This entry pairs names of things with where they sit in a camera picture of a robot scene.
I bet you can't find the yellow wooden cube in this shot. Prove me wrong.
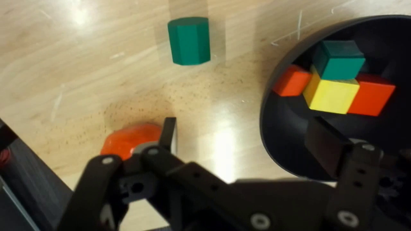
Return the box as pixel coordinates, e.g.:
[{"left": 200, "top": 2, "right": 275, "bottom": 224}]
[{"left": 303, "top": 67, "right": 360, "bottom": 114}]

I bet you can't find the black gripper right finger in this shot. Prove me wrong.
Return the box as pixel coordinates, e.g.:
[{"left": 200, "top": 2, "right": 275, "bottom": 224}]
[{"left": 304, "top": 117, "right": 353, "bottom": 176}]

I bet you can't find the teal wooden cube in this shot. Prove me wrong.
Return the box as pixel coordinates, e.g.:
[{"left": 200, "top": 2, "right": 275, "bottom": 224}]
[{"left": 312, "top": 40, "right": 365, "bottom": 81}]

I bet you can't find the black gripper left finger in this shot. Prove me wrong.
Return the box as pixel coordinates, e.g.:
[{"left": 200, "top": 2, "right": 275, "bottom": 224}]
[{"left": 159, "top": 117, "right": 177, "bottom": 153}]

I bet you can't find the orange-red wooden cube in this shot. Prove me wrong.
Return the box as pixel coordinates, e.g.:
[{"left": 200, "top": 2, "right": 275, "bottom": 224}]
[{"left": 348, "top": 73, "right": 396, "bottom": 117}]

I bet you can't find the green hexagonal wooden block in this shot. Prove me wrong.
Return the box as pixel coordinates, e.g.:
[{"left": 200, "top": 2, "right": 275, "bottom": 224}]
[{"left": 167, "top": 17, "right": 211, "bottom": 66}]

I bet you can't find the orange-red wooden block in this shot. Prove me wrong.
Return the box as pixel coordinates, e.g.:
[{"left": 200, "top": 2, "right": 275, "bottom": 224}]
[{"left": 272, "top": 64, "right": 311, "bottom": 98}]

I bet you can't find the red plastic apple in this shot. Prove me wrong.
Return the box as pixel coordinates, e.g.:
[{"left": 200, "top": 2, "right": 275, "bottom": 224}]
[{"left": 100, "top": 123, "right": 162, "bottom": 161}]

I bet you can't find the black bowl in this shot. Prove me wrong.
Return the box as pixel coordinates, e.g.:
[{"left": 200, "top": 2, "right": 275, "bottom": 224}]
[{"left": 260, "top": 14, "right": 411, "bottom": 181}]

